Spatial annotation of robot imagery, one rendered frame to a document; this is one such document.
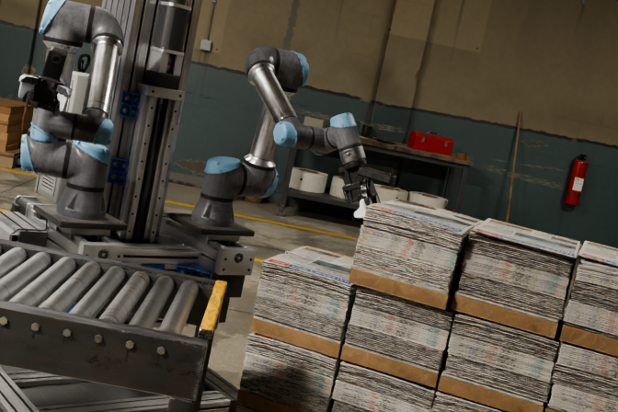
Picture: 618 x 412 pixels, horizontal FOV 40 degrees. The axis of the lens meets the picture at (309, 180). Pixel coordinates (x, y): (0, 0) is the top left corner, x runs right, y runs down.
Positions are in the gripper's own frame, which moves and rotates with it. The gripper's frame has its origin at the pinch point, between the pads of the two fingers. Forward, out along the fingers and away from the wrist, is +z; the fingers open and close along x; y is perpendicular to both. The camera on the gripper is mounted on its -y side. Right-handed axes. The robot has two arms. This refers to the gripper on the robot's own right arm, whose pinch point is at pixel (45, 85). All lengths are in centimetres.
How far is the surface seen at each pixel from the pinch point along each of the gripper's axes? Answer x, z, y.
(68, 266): -18.4, -1.8, 42.2
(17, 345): -12, 41, 49
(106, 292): -28, 17, 41
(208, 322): -49, 38, 35
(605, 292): -149, 25, 4
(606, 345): -153, 27, 17
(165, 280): -42, 1, 38
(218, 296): -54, 17, 35
